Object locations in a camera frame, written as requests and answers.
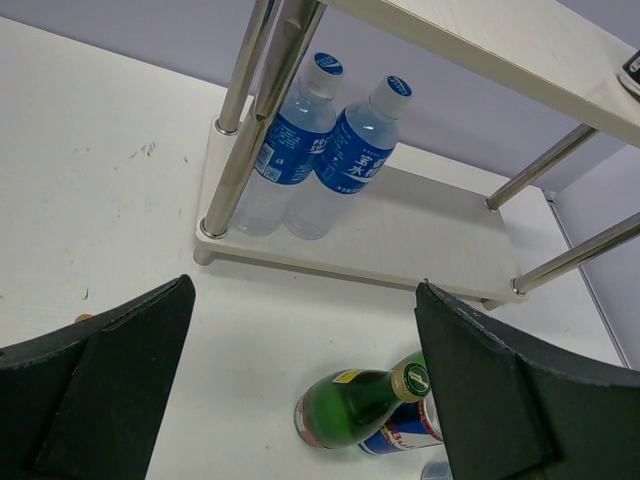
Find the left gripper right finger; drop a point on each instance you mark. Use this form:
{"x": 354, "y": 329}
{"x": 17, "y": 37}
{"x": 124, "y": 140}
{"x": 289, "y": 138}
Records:
{"x": 513, "y": 406}

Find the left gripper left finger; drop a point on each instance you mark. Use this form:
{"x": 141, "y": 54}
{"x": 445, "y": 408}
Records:
{"x": 87, "y": 401}

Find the silver blue energy can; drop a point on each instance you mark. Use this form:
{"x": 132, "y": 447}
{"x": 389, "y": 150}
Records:
{"x": 437, "y": 470}
{"x": 411, "y": 426}

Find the green glass bottle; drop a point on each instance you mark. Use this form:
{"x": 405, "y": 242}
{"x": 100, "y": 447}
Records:
{"x": 416, "y": 357}
{"x": 347, "y": 407}

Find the black yellow can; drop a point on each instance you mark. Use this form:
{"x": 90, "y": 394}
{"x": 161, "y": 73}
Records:
{"x": 629, "y": 75}

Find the right water bottle blue label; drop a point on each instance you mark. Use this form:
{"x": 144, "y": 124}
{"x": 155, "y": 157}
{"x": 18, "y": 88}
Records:
{"x": 363, "y": 138}

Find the water bottle blue label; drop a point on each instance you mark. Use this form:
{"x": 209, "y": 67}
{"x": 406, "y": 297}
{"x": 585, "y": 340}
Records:
{"x": 297, "y": 137}
{"x": 363, "y": 138}

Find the left water bottle blue label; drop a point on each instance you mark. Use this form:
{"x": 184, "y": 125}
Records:
{"x": 297, "y": 137}

